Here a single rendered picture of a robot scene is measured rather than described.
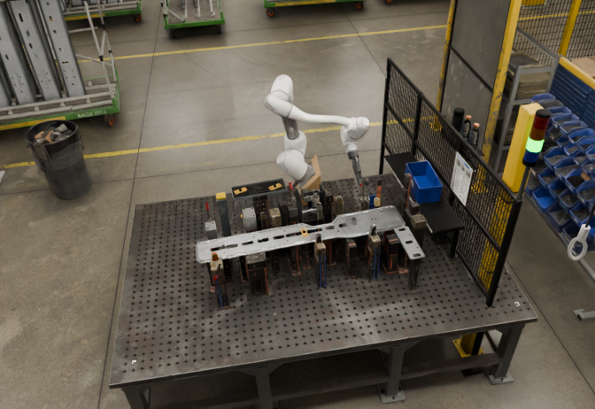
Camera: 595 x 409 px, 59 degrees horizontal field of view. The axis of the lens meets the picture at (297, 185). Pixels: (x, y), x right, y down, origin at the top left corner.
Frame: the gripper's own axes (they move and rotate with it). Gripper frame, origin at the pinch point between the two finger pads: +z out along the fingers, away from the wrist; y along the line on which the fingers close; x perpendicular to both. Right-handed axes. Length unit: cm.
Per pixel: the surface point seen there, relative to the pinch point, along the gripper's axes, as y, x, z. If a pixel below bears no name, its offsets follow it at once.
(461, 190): 29, 55, 29
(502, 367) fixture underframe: -29, 71, 141
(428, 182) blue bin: -7, 51, 9
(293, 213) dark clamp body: -3, -50, 15
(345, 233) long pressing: 6.8, -20.7, 36.9
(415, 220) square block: 15.5, 24.3, 39.4
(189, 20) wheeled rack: -399, -92, -454
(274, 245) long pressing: 6, -68, 36
